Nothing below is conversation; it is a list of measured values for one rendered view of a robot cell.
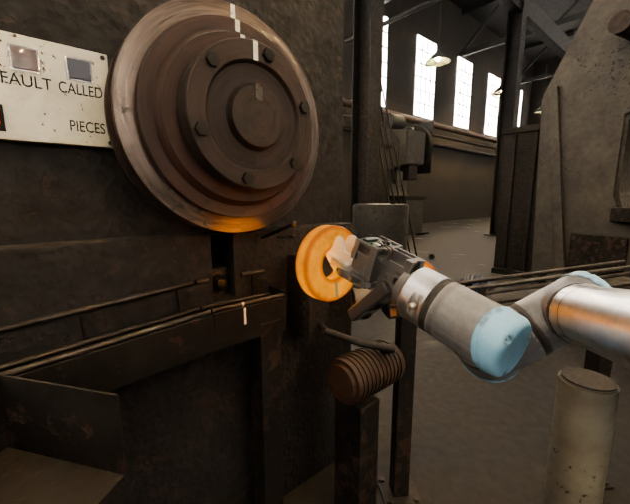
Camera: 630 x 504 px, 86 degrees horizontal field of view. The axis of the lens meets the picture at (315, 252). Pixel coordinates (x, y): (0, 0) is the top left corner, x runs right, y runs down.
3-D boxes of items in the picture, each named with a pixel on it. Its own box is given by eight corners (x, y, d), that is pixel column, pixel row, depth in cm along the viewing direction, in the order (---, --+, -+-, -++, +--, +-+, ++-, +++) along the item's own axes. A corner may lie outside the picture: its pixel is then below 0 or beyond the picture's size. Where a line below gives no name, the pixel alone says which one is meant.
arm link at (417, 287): (441, 321, 57) (408, 336, 51) (417, 307, 61) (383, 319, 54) (460, 274, 54) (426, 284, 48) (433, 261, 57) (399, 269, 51)
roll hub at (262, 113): (181, 188, 64) (171, 25, 59) (299, 190, 82) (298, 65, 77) (192, 188, 60) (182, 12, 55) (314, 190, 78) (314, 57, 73)
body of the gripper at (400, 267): (379, 234, 65) (433, 260, 57) (368, 274, 68) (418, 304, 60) (351, 236, 60) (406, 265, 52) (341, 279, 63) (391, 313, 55)
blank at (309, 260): (291, 231, 65) (302, 232, 63) (347, 220, 75) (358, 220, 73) (298, 307, 69) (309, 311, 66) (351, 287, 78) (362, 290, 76)
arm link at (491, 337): (502, 388, 48) (494, 374, 41) (427, 338, 56) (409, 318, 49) (538, 334, 49) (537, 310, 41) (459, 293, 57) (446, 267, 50)
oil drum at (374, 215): (339, 284, 375) (340, 202, 360) (374, 276, 413) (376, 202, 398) (382, 296, 330) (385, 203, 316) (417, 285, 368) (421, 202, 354)
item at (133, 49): (117, 238, 67) (91, -30, 59) (303, 225, 97) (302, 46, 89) (124, 241, 62) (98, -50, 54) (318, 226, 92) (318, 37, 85)
